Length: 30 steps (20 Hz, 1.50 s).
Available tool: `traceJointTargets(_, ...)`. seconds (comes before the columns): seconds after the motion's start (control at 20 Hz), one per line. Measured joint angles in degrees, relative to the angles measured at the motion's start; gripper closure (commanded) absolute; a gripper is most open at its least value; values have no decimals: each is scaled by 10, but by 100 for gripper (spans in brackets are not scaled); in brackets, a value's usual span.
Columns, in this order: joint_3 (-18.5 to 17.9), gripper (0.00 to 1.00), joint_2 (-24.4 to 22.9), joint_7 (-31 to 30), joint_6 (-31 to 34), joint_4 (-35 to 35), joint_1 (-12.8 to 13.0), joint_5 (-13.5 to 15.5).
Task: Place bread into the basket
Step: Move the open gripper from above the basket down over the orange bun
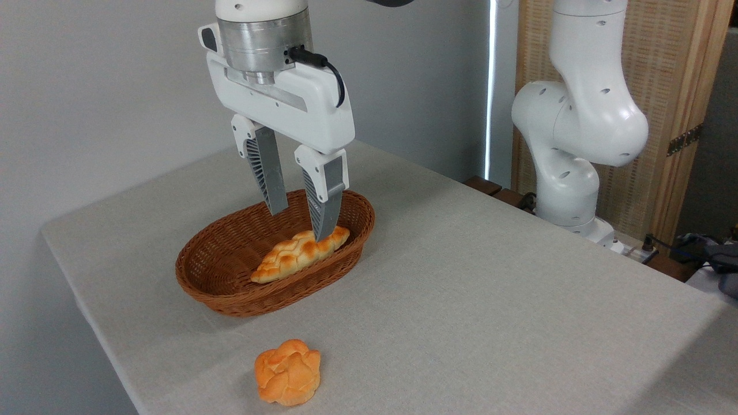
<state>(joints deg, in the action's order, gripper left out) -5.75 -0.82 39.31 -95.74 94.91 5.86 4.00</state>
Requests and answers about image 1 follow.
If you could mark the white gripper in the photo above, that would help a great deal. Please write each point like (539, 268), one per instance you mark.
(311, 115)

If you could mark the round orange bread bun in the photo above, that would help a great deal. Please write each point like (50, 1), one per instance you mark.
(288, 374)

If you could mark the long braided bread loaf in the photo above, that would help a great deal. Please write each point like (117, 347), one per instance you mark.
(282, 262)

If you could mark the brown wicker oval basket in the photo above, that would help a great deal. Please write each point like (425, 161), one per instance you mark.
(230, 300)

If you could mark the silver metal wrist flange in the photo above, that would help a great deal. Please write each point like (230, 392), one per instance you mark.
(259, 46)

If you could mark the grey linen tablecloth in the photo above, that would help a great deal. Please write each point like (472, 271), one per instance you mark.
(490, 317)

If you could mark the metal screen hinge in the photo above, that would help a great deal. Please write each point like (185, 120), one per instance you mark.
(685, 140)

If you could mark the dark blue grey bundle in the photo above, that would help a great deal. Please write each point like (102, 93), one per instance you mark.
(723, 259)

